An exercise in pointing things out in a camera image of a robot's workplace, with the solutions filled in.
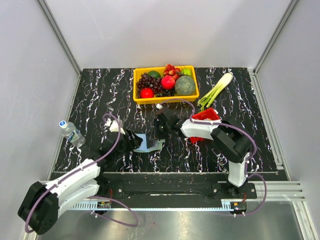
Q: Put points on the red pomegranate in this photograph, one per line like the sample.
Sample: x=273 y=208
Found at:
x=168 y=82

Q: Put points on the red plastic card tray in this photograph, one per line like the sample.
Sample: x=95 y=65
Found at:
x=207 y=115

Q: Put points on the green spring onion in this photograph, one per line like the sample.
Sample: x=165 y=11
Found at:
x=209 y=98

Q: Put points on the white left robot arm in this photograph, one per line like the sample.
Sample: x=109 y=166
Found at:
x=44 y=203

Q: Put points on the red round fruit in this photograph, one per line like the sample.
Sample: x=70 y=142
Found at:
x=146 y=93

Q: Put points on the green netted melon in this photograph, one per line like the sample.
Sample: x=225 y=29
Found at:
x=185 y=86

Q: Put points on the green avocado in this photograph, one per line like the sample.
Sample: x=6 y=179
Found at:
x=154 y=74

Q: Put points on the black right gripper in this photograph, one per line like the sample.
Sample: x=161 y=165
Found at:
x=157 y=135

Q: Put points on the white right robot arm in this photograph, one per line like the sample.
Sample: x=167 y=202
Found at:
x=234 y=142

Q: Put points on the green apple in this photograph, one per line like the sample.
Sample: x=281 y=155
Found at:
x=186 y=72

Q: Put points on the clear plastic water bottle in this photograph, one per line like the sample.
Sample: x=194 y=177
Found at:
x=69 y=131

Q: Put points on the yellow plastic fruit bin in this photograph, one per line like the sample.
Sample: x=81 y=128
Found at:
x=137 y=72

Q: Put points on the aluminium frame rail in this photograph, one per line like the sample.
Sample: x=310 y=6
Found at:
x=100 y=205

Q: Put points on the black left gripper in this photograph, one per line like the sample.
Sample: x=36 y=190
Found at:
x=133 y=143

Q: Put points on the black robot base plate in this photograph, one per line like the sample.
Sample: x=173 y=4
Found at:
x=192 y=189

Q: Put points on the dark purple grape bunch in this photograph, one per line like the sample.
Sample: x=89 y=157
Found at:
x=149 y=82

